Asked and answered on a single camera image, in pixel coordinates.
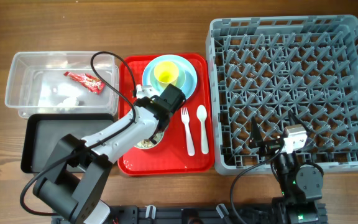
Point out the grey dishwasher rack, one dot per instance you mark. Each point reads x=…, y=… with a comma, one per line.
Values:
x=263, y=68

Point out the white plastic fork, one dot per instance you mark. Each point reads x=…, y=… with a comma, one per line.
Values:
x=185, y=118

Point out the green bowl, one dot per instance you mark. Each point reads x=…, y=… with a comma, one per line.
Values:
x=148, y=144

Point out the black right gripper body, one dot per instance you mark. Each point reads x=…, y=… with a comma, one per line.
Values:
x=269, y=147

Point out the red snack wrapper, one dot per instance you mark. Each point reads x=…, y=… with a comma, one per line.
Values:
x=93, y=84

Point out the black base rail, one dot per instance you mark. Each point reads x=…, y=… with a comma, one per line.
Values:
x=259, y=213

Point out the black food waste tray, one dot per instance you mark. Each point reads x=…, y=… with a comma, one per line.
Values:
x=43, y=131

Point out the light blue plate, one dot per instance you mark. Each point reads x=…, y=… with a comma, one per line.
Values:
x=191, y=77

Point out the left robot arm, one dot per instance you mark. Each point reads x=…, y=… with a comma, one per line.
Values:
x=77, y=170

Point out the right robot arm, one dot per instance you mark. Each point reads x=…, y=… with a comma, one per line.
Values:
x=301, y=183

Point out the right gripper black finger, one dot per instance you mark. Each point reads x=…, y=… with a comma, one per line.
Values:
x=255, y=131
x=293, y=120

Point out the red serving tray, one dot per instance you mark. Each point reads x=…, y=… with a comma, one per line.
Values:
x=170, y=155

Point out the clear plastic waste bin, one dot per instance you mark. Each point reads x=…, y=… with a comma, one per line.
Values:
x=36, y=83

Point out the light blue bowl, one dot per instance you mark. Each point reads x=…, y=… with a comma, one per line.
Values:
x=179, y=84

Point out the white tissue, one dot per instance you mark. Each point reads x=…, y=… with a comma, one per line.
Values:
x=69, y=102

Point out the yellow plastic cup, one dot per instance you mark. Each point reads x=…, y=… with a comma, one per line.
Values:
x=166, y=73

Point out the white plastic spoon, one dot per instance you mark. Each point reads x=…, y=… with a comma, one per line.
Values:
x=202, y=115

